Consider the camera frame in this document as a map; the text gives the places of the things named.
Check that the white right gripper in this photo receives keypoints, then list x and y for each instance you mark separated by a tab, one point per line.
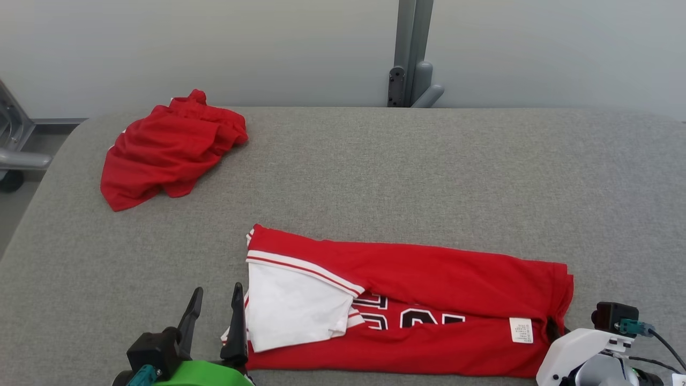
568	354

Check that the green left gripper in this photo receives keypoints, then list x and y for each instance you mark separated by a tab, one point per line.
209	375

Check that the red white jersey shirt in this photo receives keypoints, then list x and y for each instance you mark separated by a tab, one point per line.
429	279

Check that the red shorts white side stripe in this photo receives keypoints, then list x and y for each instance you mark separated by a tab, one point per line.
166	150

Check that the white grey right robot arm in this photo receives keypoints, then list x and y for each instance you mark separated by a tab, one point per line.
603	372

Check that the black caster wheel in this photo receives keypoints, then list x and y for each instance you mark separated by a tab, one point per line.
10	182

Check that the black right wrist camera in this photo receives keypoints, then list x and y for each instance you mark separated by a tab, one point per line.
611	316

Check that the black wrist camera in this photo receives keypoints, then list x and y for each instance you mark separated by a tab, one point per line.
611	316
153	348

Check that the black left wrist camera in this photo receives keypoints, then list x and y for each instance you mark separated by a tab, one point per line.
153	348

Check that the teal right camera connector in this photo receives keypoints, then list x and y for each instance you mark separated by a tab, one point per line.
636	327

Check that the teal camera connector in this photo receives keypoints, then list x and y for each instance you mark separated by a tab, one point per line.
636	327
142	376

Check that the teal left camera connector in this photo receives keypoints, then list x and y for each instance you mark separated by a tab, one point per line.
142	376

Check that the grey partition post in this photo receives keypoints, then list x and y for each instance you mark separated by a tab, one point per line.
16	158
412	48

